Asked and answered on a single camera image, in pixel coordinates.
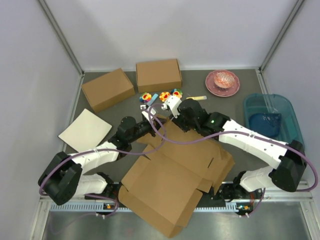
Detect cardboard box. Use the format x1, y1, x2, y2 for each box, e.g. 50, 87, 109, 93
81, 68, 135, 113
118, 121, 235, 238
135, 58, 182, 93

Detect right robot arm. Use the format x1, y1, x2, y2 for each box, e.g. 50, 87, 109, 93
165, 96, 307, 198

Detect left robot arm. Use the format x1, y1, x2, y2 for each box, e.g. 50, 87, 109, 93
38, 116, 166, 205

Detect yellow chalk stick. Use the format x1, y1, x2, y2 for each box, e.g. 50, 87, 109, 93
186, 95, 207, 101

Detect rainbow flower plush right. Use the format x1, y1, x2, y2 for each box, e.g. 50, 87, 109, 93
170, 88, 183, 99

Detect rainbow flower plush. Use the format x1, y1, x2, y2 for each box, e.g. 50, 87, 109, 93
170, 88, 183, 99
139, 92, 152, 104

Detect rainbow flower plush left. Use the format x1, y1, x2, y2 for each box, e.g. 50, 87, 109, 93
139, 92, 152, 104

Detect blue chalk stick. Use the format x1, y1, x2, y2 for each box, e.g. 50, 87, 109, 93
147, 93, 159, 106

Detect orange flower plush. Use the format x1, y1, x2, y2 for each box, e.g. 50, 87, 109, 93
159, 91, 171, 102

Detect pink plate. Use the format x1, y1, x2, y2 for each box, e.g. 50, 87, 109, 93
205, 70, 240, 98

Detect white square board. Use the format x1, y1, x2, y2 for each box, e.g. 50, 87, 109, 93
58, 108, 112, 152

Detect teal plastic bin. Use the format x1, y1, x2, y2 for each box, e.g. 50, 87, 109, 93
243, 93, 304, 144

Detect dark blue dish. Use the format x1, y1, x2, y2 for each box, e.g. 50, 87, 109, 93
248, 113, 282, 138

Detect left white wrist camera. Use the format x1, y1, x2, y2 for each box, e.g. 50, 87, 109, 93
139, 104, 157, 124

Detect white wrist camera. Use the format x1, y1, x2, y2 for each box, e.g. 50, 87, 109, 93
161, 95, 182, 118
139, 104, 157, 124

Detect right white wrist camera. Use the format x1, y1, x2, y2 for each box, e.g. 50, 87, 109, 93
161, 95, 182, 118

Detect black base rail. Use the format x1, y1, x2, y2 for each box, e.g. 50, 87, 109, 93
84, 181, 253, 203

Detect grey slotted cable duct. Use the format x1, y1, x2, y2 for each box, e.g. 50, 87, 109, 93
50, 202, 252, 213

